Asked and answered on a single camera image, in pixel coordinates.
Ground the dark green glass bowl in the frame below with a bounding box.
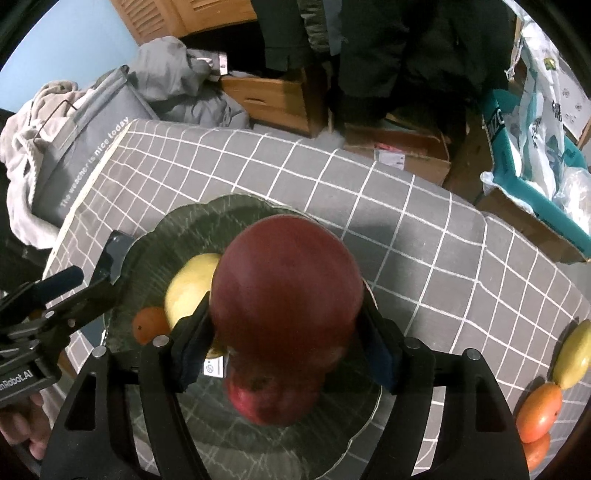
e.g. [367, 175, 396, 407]
[102, 194, 384, 478]

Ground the grey checked tablecloth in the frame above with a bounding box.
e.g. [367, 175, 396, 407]
[44, 119, 591, 480]

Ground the large cardboard box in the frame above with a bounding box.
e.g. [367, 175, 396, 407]
[443, 134, 591, 264]

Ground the small tangerine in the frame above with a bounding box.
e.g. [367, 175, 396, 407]
[132, 307, 171, 346]

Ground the large black hooded coat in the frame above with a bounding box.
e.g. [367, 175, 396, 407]
[339, 0, 522, 121]

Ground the person's left hand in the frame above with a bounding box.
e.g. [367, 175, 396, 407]
[0, 392, 51, 464]

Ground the clear plastic bag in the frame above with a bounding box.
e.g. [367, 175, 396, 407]
[551, 166, 591, 222]

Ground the grey fabric bag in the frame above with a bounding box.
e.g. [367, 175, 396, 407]
[30, 65, 160, 227]

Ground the white printed plastic bag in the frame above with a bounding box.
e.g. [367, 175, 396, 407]
[503, 4, 573, 199]

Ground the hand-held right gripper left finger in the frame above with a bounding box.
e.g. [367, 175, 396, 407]
[41, 293, 232, 480]

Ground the orange with stem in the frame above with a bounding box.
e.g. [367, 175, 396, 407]
[524, 431, 551, 472]

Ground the grey jacket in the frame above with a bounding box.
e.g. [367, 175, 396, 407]
[300, 0, 345, 55]

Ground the pile of grey clothes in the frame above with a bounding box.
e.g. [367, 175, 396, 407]
[127, 36, 252, 130]

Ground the cardboard box with red label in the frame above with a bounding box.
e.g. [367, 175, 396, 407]
[342, 113, 453, 185]

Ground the yellow-green pear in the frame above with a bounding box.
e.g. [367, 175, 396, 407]
[165, 253, 227, 358]
[553, 319, 591, 388]

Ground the wooden louvered wardrobe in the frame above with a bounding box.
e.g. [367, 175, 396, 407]
[111, 0, 259, 44]

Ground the wooden drawer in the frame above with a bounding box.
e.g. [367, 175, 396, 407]
[219, 69, 328, 137]

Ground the teal box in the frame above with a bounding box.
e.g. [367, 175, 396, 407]
[480, 88, 591, 259]

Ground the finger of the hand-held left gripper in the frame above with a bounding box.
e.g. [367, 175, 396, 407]
[46, 231, 134, 337]
[9, 265, 86, 315]

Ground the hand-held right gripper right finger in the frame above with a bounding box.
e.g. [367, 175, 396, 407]
[355, 281, 532, 480]

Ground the red apple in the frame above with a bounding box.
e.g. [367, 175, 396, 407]
[209, 215, 365, 365]
[226, 346, 347, 426]

